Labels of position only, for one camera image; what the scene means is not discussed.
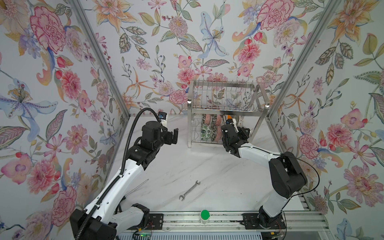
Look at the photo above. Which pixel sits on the green emergency stop button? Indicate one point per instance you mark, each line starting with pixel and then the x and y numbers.
pixel 204 216

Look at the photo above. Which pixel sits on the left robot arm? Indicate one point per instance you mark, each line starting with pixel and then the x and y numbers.
pixel 102 219

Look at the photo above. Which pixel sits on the steel two-tier dish rack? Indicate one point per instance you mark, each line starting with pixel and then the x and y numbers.
pixel 225 98

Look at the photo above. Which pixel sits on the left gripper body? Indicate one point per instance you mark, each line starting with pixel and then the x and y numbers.
pixel 166 138

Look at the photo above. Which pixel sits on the green leaf pattern bowl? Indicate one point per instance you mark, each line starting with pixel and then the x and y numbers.
pixel 206 133

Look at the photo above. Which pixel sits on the black floral pattern bowl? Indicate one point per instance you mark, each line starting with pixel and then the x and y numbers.
pixel 217 120

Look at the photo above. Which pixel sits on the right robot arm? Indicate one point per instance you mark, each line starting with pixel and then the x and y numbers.
pixel 287 175

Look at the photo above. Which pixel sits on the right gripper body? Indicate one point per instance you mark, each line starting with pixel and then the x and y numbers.
pixel 242 136

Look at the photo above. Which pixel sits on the red pattern bowl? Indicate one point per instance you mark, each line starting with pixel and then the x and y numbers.
pixel 207 119

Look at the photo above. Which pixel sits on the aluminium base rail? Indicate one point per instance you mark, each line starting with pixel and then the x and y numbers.
pixel 230 221

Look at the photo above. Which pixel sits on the green geometric pattern bowl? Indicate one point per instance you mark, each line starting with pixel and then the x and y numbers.
pixel 240 121

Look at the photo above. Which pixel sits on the steel open-end wrench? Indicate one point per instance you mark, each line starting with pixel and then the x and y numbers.
pixel 183 196

